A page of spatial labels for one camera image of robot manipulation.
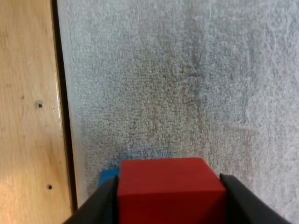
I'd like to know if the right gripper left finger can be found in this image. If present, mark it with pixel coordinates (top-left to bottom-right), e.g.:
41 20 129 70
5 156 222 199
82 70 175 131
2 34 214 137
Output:
61 175 120 224

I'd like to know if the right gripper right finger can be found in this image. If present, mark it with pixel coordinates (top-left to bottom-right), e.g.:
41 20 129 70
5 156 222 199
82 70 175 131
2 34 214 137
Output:
218 173 293 224

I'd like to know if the red cube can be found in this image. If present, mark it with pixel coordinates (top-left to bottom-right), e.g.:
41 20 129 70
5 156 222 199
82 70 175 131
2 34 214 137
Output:
116 157 228 224

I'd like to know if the blue cube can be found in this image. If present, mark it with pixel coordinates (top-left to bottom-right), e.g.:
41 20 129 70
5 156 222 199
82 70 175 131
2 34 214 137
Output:
97 168 121 189

